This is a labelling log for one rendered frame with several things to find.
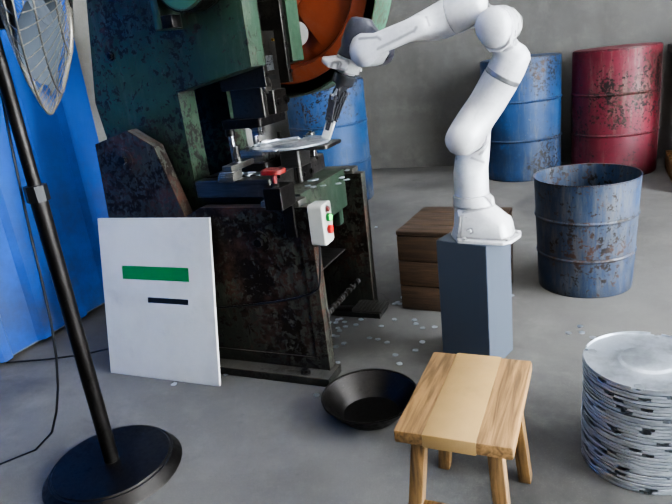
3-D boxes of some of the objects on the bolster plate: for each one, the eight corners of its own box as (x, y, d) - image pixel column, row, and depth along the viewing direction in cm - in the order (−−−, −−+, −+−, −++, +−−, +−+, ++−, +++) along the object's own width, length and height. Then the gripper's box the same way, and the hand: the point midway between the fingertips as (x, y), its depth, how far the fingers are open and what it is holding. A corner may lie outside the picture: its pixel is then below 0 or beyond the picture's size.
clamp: (258, 171, 212) (253, 142, 209) (233, 182, 198) (228, 151, 195) (244, 171, 215) (239, 143, 211) (218, 182, 200) (213, 152, 197)
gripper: (349, 78, 193) (328, 146, 204) (361, 75, 205) (341, 140, 215) (328, 70, 195) (308, 138, 205) (342, 67, 206) (323, 132, 217)
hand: (328, 129), depth 209 cm, fingers closed
